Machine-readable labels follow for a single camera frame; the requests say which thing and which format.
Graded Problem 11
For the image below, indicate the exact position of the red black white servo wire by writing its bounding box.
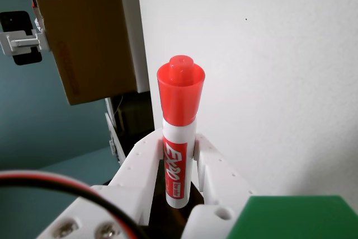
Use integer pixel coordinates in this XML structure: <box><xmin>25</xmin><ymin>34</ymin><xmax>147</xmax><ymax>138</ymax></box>
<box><xmin>0</xmin><ymin>170</ymin><xmax>149</xmax><ymax>239</ymax></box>

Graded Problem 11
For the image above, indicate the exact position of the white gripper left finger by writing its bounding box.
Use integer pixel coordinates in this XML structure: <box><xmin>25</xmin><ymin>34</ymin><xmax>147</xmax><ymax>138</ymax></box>
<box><xmin>36</xmin><ymin>129</ymin><xmax>164</xmax><ymax>239</ymax></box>

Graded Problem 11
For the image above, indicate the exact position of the white phone holder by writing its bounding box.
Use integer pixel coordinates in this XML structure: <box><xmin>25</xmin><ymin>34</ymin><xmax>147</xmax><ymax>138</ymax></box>
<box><xmin>0</xmin><ymin>28</ymin><xmax>51</xmax><ymax>55</ymax></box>

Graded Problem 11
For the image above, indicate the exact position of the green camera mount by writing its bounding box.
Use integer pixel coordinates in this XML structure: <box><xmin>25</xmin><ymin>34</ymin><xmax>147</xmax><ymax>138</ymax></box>
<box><xmin>225</xmin><ymin>195</ymin><xmax>358</xmax><ymax>239</ymax></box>

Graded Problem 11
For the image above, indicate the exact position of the red Expo marker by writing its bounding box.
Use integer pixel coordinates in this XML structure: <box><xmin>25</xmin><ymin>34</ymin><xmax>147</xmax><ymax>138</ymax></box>
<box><xmin>156</xmin><ymin>53</ymin><xmax>206</xmax><ymax>209</ymax></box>

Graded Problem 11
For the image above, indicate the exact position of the brown cardboard box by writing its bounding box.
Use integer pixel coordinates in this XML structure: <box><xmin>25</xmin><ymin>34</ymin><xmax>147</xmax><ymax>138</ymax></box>
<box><xmin>27</xmin><ymin>0</ymin><xmax>138</xmax><ymax>106</ymax></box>

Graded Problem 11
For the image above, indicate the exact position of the black phone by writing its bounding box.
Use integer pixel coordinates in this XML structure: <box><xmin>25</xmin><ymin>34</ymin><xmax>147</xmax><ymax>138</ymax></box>
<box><xmin>0</xmin><ymin>11</ymin><xmax>43</xmax><ymax>66</ymax></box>

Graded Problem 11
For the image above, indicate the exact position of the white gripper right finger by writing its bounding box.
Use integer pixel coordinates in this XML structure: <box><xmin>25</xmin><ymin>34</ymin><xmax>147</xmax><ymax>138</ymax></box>
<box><xmin>181</xmin><ymin>133</ymin><xmax>257</xmax><ymax>239</ymax></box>

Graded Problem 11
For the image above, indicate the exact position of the white metal rail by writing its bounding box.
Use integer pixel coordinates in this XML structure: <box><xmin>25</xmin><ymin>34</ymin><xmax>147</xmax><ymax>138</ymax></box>
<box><xmin>104</xmin><ymin>97</ymin><xmax>126</xmax><ymax>167</ymax></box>

